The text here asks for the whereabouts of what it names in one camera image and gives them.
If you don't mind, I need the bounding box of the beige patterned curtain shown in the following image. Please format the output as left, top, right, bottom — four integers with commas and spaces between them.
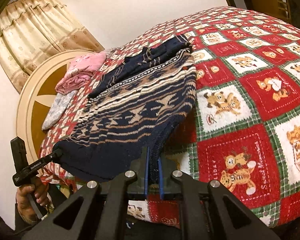
0, 0, 104, 92

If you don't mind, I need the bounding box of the pink folded quilt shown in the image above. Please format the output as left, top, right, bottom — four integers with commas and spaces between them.
55, 51, 107, 95

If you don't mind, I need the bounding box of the navy patterned knit sweater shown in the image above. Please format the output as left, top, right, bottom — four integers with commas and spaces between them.
53, 35, 196, 182

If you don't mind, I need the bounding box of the grey floral pillow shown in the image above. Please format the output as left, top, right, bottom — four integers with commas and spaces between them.
42, 90, 77, 131

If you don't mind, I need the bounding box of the cream round wooden headboard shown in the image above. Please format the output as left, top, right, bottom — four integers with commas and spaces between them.
16, 49, 93, 164

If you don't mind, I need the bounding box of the wooden chair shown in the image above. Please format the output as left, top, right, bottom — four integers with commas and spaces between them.
277, 0, 292, 23

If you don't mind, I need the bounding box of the person left hand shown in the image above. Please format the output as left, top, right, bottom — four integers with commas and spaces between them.
15, 177, 50, 225

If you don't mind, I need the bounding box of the dark left sleeve forearm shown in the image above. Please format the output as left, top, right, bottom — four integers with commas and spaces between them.
0, 182, 68, 240

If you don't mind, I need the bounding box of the red checkered bear bedspread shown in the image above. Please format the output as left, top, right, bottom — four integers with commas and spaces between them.
40, 7, 300, 227

